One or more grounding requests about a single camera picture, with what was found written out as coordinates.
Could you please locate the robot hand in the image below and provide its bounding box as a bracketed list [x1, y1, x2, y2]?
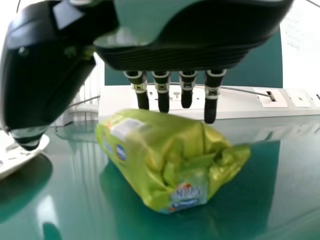
[0, 0, 296, 152]

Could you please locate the white plate brown leaf pattern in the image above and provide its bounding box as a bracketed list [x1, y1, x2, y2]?
[0, 129, 51, 181]

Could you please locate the thin grey cable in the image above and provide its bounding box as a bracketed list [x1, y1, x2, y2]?
[193, 84, 275, 101]

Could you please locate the yellow-green biscuit packet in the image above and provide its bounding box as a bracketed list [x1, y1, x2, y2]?
[95, 107, 252, 215]

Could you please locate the grey corrugated hose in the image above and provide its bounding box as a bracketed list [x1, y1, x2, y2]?
[66, 102, 99, 116]

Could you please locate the white socket strip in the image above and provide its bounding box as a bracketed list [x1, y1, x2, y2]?
[98, 84, 320, 121]

